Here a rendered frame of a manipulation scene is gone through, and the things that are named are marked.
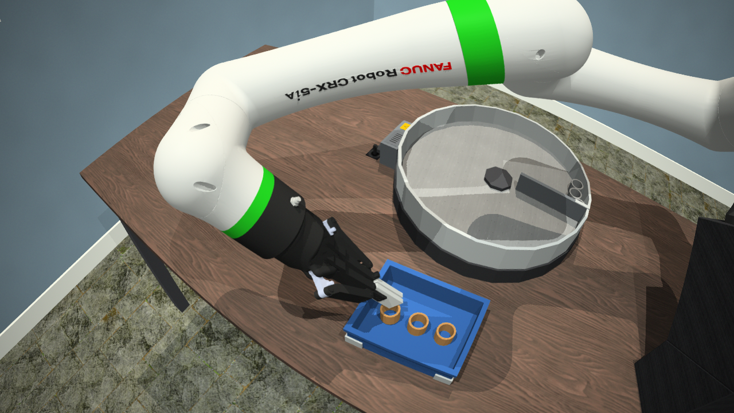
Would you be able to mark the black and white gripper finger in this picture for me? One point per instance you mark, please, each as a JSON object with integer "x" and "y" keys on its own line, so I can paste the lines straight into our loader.
{"x": 349, "y": 253}
{"x": 353, "y": 287}

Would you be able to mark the bronze bushing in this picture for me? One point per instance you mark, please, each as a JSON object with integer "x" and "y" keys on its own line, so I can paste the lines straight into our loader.
{"x": 444, "y": 327}
{"x": 417, "y": 317}
{"x": 390, "y": 319}

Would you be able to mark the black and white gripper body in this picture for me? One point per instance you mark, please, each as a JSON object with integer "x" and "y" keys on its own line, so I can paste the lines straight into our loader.
{"x": 305, "y": 252}

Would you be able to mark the blue plastic crate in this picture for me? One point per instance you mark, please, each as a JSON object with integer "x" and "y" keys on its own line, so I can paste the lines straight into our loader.
{"x": 440, "y": 302}

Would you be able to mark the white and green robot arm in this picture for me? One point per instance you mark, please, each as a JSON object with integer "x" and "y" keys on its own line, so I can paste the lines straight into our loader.
{"x": 535, "y": 48}

